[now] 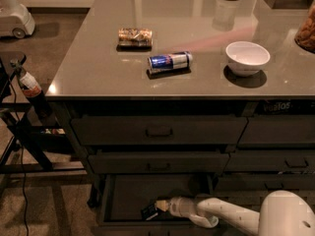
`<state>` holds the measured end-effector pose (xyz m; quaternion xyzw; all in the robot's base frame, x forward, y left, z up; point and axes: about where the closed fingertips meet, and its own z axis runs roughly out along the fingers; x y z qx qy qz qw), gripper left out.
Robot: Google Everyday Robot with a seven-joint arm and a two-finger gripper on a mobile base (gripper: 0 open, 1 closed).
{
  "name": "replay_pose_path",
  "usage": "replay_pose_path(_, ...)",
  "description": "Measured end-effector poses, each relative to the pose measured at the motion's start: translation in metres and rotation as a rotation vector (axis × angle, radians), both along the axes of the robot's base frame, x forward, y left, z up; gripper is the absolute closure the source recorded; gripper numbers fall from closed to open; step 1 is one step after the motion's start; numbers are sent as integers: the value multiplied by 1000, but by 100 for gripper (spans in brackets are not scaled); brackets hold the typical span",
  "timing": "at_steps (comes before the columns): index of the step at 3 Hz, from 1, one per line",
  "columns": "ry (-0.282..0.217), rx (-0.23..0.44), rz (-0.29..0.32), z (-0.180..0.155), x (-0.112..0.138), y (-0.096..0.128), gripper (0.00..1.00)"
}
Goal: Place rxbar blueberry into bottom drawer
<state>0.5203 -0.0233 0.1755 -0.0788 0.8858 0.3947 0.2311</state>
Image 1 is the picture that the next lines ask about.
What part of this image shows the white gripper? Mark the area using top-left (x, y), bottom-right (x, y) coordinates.
top-left (156, 197), bottom-right (196, 218)

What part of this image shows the blue rxbar blueberry packet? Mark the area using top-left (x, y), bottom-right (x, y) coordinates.
top-left (141, 204), bottom-right (159, 221)

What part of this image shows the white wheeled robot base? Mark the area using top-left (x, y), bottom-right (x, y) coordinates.
top-left (0, 0), bottom-right (35, 39)

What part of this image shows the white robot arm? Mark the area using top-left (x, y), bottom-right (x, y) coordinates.
top-left (156, 190), bottom-right (315, 236)

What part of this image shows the open bottom drawer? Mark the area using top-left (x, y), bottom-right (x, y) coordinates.
top-left (91, 174), bottom-right (226, 236)

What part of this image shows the bottom right drawer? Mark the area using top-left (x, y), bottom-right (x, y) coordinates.
top-left (214, 174), bottom-right (315, 191)

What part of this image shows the middle left drawer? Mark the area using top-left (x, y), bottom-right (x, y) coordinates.
top-left (88, 151), bottom-right (229, 174)

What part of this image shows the top left drawer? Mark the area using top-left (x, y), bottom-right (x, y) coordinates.
top-left (71, 116), bottom-right (247, 146)

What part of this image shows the middle right drawer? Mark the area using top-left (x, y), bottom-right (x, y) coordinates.
top-left (224, 149), bottom-right (315, 172)

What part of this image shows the red bull can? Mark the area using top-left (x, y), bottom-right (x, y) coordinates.
top-left (148, 51), bottom-right (193, 74)

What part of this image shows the black metal stand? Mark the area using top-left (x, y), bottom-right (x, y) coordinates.
top-left (0, 51), bottom-right (89, 195)

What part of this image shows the brown snack bar packet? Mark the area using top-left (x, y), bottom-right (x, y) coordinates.
top-left (118, 28), bottom-right (153, 47)

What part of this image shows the white bowl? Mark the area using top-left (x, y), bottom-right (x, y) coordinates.
top-left (225, 41), bottom-right (271, 77)

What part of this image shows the fire extinguisher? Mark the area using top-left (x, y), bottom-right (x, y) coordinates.
top-left (10, 59), bottom-right (52, 119)

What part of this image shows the jar of nuts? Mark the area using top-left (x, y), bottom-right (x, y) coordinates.
top-left (294, 0), bottom-right (315, 53)

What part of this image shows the black cable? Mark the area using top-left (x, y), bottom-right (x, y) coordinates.
top-left (6, 72), bottom-right (31, 236)

